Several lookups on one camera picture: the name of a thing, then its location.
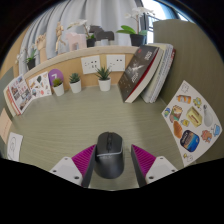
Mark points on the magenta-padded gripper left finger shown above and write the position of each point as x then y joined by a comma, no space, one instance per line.
66,168

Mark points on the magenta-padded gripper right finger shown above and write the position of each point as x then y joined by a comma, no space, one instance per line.
160,168

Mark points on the black computer mouse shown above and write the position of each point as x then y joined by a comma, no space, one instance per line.
109,156

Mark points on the white printed mouse pad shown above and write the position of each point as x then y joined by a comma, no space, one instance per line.
15,146

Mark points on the white sheet with colourful stickers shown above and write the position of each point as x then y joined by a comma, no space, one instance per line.
191,123

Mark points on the small succulent in white pot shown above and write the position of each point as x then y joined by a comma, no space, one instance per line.
75,86
58,90
104,84

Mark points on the white card with stickers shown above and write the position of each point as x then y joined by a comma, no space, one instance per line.
40,85

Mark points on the round purple number sign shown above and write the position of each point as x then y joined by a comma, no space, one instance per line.
53,75

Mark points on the black book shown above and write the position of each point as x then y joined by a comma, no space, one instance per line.
136,75

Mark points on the white orchid in black pot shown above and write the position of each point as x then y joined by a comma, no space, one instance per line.
90,42
137,39
31,63

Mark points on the wooden hand model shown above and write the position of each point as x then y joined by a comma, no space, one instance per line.
41,46

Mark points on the pink horse figurine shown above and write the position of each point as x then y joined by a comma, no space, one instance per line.
76,41

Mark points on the black horse figurine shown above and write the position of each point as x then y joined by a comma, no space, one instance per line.
103,36

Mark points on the window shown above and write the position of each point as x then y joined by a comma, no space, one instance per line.
160,10

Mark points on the grey curtain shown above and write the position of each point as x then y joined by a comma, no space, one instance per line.
100,13

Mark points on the white wall socket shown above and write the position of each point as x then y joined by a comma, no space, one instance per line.
90,64
115,62

